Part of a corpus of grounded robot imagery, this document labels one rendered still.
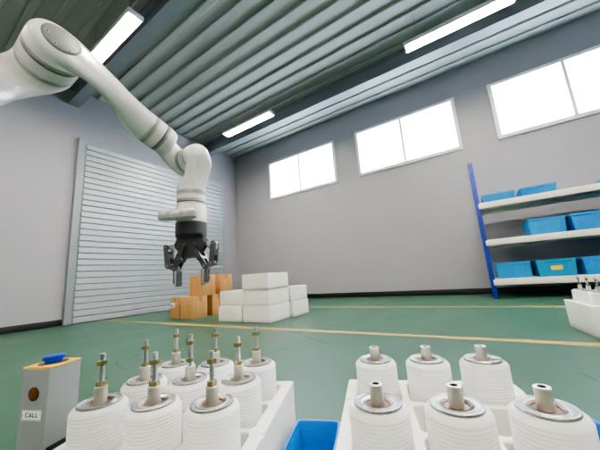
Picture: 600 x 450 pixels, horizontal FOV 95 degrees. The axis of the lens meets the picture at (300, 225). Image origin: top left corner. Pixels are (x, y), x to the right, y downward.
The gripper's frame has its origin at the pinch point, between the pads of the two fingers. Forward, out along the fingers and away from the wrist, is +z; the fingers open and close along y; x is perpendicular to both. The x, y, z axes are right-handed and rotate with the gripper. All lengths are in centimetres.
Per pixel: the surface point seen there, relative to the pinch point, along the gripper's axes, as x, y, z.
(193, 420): 17.1, -10.1, 22.9
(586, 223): -310, -333, -36
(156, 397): 12.6, -0.3, 21.1
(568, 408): 16, -66, 22
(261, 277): -243, 54, -1
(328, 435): -9.2, -29.5, 38.4
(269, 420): 3.1, -18.8, 29.3
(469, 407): 15, -53, 22
